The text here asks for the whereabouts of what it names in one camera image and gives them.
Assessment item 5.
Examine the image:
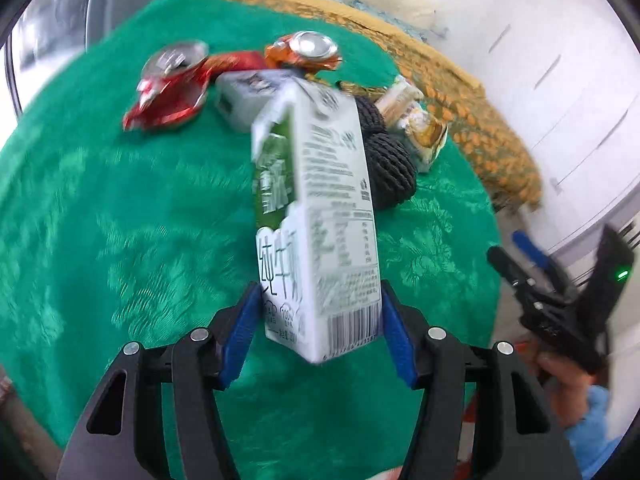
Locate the person's right hand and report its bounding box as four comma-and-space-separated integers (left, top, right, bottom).
537, 352, 601, 428

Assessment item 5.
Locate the crushed orange can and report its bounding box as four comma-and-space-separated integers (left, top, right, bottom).
264, 31, 343, 78

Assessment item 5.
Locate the black foam fruit net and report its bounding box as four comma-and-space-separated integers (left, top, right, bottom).
352, 94, 388, 136
362, 130, 418, 211

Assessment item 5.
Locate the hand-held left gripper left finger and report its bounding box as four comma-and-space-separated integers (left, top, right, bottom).
56, 282, 265, 480

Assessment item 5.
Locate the white wardrobe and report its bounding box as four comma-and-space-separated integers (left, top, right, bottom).
435, 0, 640, 266

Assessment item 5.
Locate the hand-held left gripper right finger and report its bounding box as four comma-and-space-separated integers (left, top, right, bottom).
380, 280, 583, 480

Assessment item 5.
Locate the gold foil wrapper packet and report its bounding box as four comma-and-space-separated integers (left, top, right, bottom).
375, 75, 448, 173

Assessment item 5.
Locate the orange patterned blanket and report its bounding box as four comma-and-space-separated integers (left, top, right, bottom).
200, 0, 543, 211

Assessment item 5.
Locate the green tablecloth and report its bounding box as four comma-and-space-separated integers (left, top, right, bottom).
0, 0, 503, 480

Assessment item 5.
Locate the white green milk carton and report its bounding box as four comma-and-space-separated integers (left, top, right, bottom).
250, 80, 383, 365

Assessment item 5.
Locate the crushed red can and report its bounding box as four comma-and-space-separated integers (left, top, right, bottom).
122, 40, 211, 133

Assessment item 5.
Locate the small white grey carton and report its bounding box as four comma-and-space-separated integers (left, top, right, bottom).
215, 70, 301, 133

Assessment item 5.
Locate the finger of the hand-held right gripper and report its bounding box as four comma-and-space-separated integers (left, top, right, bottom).
487, 246, 538, 311
512, 230, 568, 293

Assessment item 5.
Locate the person's right forearm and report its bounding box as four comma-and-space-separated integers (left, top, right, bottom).
565, 385, 626, 478

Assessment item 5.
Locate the red squeeze tube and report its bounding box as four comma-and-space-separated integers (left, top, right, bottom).
202, 51, 268, 82

